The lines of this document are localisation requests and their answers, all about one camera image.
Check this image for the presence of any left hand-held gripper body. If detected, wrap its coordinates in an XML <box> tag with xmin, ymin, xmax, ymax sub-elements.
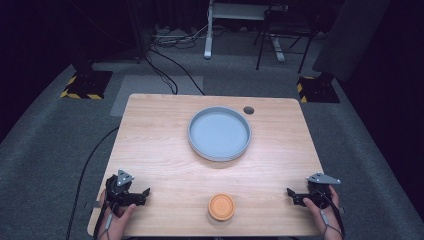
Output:
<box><xmin>105</xmin><ymin>169</ymin><xmax>142</xmax><ymax>208</ymax></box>

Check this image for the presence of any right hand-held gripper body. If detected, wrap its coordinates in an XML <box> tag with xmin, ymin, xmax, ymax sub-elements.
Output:
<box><xmin>301</xmin><ymin>171</ymin><xmax>342</xmax><ymax>210</ymax></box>

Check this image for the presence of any person's right hand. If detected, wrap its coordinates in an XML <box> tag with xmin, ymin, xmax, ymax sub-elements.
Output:
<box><xmin>302</xmin><ymin>185</ymin><xmax>342</xmax><ymax>240</ymax></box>

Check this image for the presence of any person's left hand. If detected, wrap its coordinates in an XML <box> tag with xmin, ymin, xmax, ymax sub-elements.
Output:
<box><xmin>98</xmin><ymin>190</ymin><xmax>138</xmax><ymax>240</ymax></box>

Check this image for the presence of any small orange cup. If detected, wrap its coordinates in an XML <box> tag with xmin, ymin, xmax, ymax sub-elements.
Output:
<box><xmin>207</xmin><ymin>193</ymin><xmax>237</xmax><ymax>226</ymax></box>

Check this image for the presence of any round grey tray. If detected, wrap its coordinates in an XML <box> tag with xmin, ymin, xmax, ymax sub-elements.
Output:
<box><xmin>187</xmin><ymin>105</ymin><xmax>253</xmax><ymax>163</ymax></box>

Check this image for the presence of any black yellow striped stand base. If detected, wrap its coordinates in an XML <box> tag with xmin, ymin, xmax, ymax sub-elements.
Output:
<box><xmin>296</xmin><ymin>75</ymin><xmax>341</xmax><ymax>104</ymax></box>
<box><xmin>59</xmin><ymin>69</ymin><xmax>114</xmax><ymax>101</ymax></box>

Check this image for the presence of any grey padded panel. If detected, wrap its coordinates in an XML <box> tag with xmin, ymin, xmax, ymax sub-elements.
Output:
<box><xmin>312</xmin><ymin>0</ymin><xmax>392</xmax><ymax>83</ymax></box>

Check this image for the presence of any black metal chair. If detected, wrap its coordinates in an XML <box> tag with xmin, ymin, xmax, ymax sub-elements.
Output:
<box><xmin>254</xmin><ymin>3</ymin><xmax>318</xmax><ymax>74</ymax></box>

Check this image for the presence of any right hand-held gripper cable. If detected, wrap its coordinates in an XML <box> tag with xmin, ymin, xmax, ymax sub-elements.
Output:
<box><xmin>317</xmin><ymin>191</ymin><xmax>346</xmax><ymax>240</ymax></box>

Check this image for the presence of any hand-held gripper cable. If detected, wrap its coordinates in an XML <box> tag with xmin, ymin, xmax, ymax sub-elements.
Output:
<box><xmin>93</xmin><ymin>199</ymin><xmax>115</xmax><ymax>240</ymax></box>
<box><xmin>317</xmin><ymin>191</ymin><xmax>346</xmax><ymax>240</ymax></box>

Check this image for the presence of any left hand-held gripper cable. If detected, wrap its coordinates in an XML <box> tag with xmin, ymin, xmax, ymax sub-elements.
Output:
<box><xmin>93</xmin><ymin>199</ymin><xmax>115</xmax><ymax>240</ymax></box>

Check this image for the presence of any long black floor cable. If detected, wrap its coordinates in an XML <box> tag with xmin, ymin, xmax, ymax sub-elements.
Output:
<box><xmin>65</xmin><ymin>126</ymin><xmax>120</xmax><ymax>240</ymax></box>

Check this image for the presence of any black cable bundle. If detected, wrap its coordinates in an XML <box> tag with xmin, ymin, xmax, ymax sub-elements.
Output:
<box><xmin>143</xmin><ymin>24</ymin><xmax>206</xmax><ymax>97</ymax></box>

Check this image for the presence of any dark stand post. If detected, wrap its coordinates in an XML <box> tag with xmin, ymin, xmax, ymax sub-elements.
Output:
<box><xmin>126</xmin><ymin>0</ymin><xmax>156</xmax><ymax>64</ymax></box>

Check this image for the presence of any white desk frame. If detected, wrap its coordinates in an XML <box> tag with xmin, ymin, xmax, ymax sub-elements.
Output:
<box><xmin>203</xmin><ymin>0</ymin><xmax>287</xmax><ymax>63</ymax></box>

